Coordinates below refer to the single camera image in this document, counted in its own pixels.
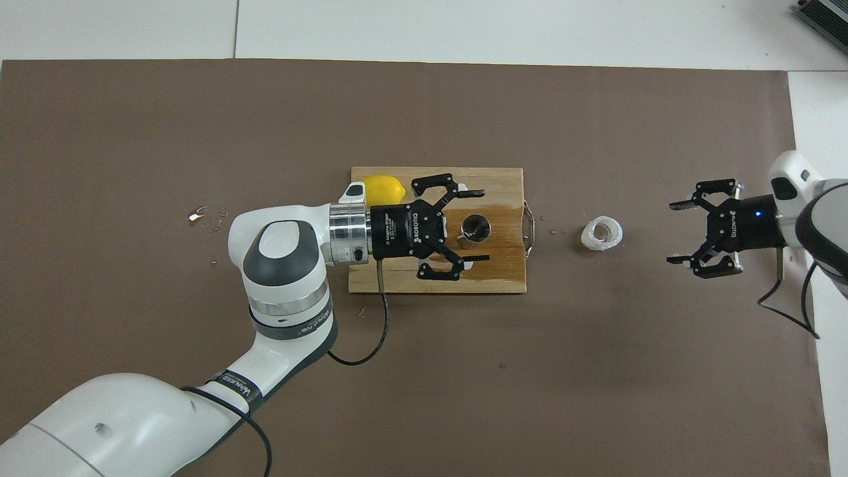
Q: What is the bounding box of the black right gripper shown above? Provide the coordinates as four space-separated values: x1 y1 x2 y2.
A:
666 178 786 279

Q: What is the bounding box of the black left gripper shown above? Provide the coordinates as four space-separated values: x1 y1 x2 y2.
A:
370 173 491 282

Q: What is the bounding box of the steel double jigger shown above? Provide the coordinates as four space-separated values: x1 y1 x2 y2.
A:
458 214 492 251

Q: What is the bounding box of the clear plastic cup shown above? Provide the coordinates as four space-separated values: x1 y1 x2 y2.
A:
581 215 623 252

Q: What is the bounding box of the wooden cutting board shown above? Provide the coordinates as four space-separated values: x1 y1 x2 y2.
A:
348 166 535 295

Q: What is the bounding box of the yellow lemon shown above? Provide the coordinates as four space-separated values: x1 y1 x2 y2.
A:
361 174 407 206

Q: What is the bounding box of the brown paper table mat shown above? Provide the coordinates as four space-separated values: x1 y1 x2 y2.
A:
0 58 832 477

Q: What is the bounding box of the grey ribbed device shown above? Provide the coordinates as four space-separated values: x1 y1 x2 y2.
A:
793 0 848 37

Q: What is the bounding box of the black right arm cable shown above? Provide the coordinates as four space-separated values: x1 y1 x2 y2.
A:
757 248 822 340

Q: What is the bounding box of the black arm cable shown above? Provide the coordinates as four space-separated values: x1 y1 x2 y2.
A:
179 260 388 477
757 248 822 340

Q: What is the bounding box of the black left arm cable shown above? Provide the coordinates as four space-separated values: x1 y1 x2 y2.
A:
179 260 388 477

